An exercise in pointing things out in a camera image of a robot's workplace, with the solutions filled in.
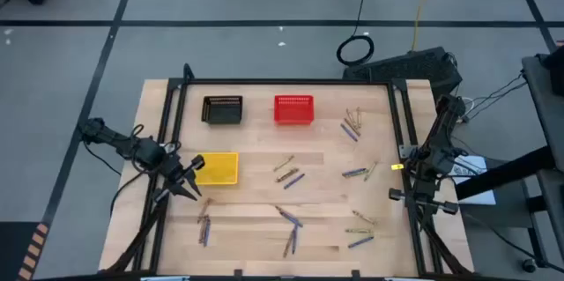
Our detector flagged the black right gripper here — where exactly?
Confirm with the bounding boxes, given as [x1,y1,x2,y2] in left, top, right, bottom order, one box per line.
[388,174,459,217]

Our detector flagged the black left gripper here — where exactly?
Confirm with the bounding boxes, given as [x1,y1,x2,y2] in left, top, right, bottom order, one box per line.
[154,153,206,203]

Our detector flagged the yellow plastic basket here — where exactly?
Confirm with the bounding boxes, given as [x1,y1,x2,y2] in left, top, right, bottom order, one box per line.
[193,152,240,186]

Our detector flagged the white printed paper sheet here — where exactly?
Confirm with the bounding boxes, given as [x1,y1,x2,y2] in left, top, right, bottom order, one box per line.
[451,155,497,206]

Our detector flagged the black metal beam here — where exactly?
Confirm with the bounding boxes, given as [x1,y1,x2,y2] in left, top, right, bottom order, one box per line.
[455,145,557,201]

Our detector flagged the black plastic basket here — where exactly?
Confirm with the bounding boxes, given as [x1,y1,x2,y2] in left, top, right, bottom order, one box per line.
[201,94,244,125]

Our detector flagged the black computer case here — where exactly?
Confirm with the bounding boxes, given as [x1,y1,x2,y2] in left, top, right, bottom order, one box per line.
[342,46,464,101]

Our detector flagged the red plastic basket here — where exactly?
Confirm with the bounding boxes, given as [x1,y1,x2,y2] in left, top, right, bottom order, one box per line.
[273,94,315,126]

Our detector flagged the black side table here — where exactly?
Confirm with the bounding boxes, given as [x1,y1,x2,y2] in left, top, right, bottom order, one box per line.
[522,54,564,247]

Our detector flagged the black box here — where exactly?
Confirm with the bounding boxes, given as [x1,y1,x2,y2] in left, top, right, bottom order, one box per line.
[535,47,564,85]

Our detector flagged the black mat striped edge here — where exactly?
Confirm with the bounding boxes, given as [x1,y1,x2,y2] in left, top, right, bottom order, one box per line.
[0,221,50,281]

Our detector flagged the black cable with coil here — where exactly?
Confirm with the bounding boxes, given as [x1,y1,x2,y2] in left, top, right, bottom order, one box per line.
[336,0,375,68]

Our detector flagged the yellow hanging cable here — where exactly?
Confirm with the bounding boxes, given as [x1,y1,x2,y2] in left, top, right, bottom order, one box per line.
[411,0,439,52]

